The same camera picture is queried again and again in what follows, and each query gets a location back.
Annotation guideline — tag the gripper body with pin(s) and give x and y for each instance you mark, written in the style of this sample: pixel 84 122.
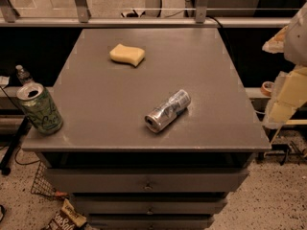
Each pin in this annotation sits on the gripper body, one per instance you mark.
pixel 297 43

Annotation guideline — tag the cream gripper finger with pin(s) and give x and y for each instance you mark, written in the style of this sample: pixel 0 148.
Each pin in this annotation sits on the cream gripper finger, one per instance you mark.
pixel 289 93

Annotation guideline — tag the silver redbull can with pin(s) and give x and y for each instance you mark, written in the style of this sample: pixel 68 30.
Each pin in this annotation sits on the silver redbull can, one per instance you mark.
pixel 167 111

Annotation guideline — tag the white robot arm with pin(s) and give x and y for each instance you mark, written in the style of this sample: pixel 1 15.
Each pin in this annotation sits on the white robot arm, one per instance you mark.
pixel 295 45

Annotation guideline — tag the green soda can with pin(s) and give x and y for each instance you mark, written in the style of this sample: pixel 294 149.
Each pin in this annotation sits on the green soda can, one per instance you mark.
pixel 39 107

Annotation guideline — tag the roll of tape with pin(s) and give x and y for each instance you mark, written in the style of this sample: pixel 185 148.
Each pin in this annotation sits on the roll of tape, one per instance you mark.
pixel 266 88

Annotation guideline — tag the yellow metal stand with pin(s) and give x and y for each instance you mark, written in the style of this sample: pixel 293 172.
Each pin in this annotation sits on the yellow metal stand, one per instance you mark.
pixel 289 123

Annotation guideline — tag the yellow sponge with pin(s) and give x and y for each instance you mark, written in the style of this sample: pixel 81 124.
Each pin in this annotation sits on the yellow sponge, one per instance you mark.
pixel 126 54

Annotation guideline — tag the middle grey drawer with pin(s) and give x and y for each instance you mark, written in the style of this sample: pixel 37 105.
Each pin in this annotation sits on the middle grey drawer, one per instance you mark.
pixel 149 204

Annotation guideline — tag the grey drawer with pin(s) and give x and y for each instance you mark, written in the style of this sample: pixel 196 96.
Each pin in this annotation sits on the grey drawer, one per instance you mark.
pixel 149 204
pixel 153 222
pixel 146 180

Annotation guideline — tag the bottom grey drawer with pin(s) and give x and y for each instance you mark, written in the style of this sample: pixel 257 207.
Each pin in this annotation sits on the bottom grey drawer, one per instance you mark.
pixel 153 222

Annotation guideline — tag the top grey drawer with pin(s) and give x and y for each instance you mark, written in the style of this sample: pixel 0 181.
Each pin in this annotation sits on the top grey drawer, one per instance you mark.
pixel 146 180

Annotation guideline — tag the brown snack bag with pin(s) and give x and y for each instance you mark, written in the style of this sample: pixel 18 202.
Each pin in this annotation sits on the brown snack bag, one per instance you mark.
pixel 66 219

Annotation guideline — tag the grey metal railing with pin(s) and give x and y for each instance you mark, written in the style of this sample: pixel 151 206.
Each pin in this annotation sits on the grey metal railing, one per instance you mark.
pixel 77 14

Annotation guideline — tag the black stand pole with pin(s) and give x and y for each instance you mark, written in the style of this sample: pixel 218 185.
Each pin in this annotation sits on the black stand pole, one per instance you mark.
pixel 4 164

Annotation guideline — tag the wire mesh basket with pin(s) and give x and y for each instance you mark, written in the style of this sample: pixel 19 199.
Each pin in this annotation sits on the wire mesh basket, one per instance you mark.
pixel 42 187

